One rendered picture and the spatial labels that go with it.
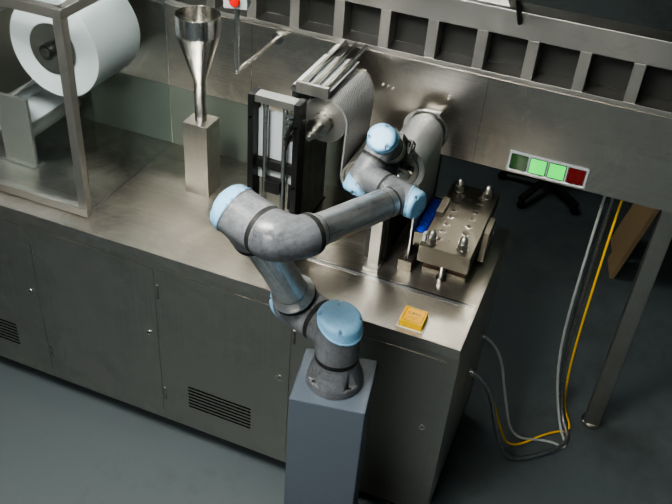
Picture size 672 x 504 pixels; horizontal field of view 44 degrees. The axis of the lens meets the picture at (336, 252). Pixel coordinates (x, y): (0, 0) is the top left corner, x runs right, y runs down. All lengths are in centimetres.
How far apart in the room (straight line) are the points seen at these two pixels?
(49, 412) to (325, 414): 152
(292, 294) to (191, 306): 74
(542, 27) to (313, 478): 143
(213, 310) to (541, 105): 120
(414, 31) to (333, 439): 128
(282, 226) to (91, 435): 177
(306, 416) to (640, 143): 126
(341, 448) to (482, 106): 113
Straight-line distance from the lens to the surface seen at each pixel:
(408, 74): 266
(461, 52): 267
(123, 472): 319
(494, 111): 264
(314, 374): 217
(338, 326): 203
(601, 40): 251
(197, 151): 280
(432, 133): 253
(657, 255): 300
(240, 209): 178
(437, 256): 250
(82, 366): 327
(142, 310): 286
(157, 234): 271
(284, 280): 199
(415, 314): 241
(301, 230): 174
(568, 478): 334
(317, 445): 227
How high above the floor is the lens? 249
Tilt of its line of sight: 37 degrees down
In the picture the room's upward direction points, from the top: 5 degrees clockwise
